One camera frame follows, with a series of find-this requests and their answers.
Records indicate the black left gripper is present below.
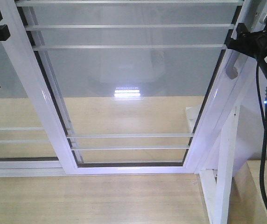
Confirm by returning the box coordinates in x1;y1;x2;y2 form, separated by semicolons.
227;23;267;78

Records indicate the white framed sliding glass door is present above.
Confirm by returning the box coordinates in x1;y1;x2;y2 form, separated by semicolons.
0;0;258;175

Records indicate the grey metal door handle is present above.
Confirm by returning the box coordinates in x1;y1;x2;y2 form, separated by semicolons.
225;51;246;79

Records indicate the white wooden support brace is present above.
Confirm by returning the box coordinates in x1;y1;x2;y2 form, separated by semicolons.
185;106;218;224

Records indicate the white door frame post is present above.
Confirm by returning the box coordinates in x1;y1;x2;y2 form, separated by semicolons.
194;0;267;224

